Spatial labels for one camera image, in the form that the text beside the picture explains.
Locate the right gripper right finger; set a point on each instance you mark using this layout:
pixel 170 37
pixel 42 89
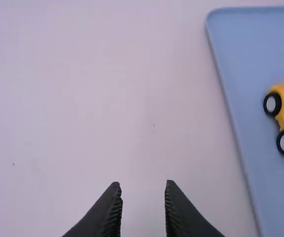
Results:
pixel 178 214

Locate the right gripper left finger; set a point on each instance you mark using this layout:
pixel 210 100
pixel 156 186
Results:
pixel 104 214

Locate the blue mat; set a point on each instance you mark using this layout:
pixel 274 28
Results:
pixel 243 61

